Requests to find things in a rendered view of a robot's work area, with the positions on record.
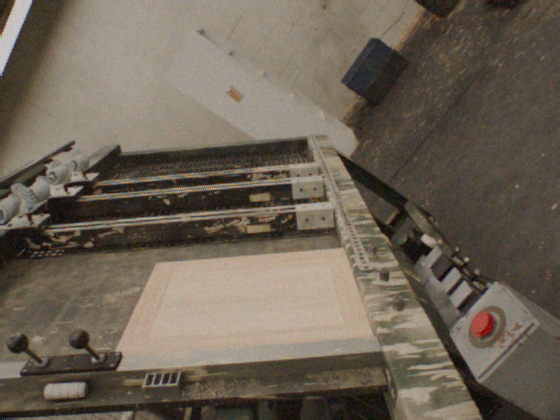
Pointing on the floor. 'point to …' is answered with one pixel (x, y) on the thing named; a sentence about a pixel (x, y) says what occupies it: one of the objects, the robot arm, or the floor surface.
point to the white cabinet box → (250, 94)
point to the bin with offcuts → (437, 6)
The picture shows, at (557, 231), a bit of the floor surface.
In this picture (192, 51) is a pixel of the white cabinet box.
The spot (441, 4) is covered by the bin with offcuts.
